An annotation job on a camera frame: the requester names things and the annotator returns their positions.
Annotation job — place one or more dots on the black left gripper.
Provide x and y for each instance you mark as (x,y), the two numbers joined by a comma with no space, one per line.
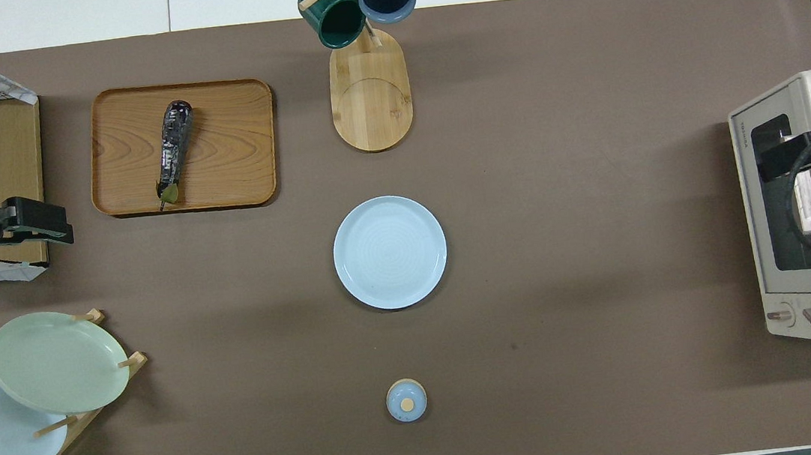
(23,215)

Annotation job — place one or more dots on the dark purple eggplant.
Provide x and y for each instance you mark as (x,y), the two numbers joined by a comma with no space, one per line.
(175,150)

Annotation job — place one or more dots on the light blue serving plate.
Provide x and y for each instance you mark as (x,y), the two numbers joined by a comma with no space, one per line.
(390,252)

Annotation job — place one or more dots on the pale green plate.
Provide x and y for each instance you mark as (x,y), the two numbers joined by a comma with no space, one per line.
(58,362)

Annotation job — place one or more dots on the wooden rectangular tray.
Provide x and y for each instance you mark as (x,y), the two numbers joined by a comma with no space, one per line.
(231,148)

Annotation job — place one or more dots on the wooden plate rack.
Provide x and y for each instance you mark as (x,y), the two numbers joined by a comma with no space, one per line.
(87,423)

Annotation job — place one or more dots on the brown table mat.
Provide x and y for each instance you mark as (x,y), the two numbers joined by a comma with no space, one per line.
(565,241)

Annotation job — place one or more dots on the wooden mug tree stand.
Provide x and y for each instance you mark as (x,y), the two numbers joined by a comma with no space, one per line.
(371,103)

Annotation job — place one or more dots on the dark green mug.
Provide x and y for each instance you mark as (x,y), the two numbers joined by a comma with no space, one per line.
(331,17)

